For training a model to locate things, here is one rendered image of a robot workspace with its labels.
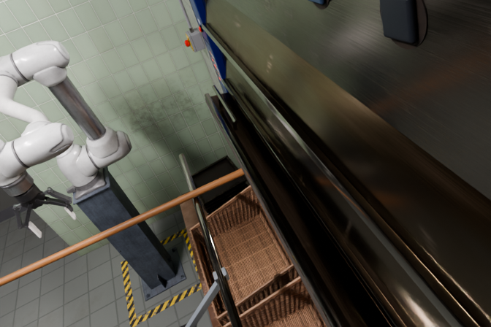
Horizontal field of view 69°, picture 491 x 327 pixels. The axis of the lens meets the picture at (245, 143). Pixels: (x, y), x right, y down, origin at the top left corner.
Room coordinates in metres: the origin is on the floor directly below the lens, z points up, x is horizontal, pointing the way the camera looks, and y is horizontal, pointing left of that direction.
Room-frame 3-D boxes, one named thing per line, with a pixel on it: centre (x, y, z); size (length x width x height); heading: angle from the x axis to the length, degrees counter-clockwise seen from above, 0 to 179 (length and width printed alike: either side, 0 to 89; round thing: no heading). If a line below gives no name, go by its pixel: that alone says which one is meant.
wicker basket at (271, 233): (1.10, 0.18, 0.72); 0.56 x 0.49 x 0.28; 8
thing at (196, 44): (2.04, 0.07, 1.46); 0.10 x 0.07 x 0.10; 7
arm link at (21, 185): (1.06, 0.79, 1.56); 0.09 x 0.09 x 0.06
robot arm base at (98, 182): (1.69, 0.95, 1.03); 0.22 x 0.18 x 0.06; 101
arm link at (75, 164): (1.70, 0.92, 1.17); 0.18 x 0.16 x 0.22; 100
